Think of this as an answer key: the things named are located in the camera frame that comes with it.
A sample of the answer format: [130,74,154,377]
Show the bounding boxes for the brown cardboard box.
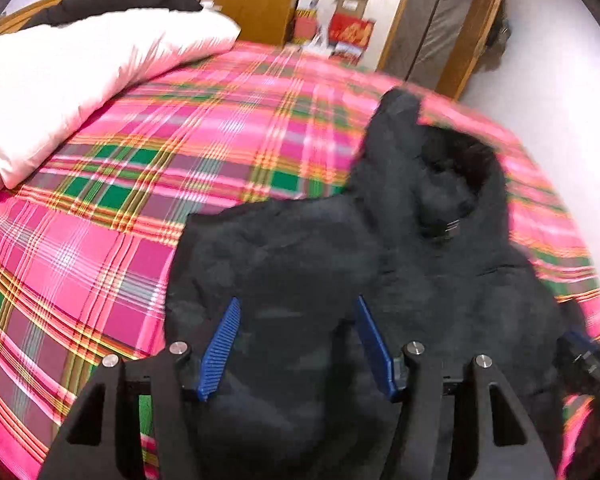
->
[335,0,368,18]

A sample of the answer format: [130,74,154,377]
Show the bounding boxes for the pink plaid bed sheet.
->
[0,42,600,479]

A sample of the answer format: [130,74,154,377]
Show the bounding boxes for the open wooden door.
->
[436,0,503,101]

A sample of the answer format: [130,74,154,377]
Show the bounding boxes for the stacked pink boxes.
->
[291,0,320,44]

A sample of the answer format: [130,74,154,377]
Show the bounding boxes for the black garment on duvet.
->
[22,0,204,29]

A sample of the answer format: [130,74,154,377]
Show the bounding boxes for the white folded duvet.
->
[0,9,240,191]

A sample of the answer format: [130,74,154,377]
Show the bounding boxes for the black padded jacket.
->
[164,89,565,479]

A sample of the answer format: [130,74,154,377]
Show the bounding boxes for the dark bag on door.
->
[477,1,512,72]

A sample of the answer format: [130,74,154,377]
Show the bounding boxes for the red gift box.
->
[328,12,375,51]

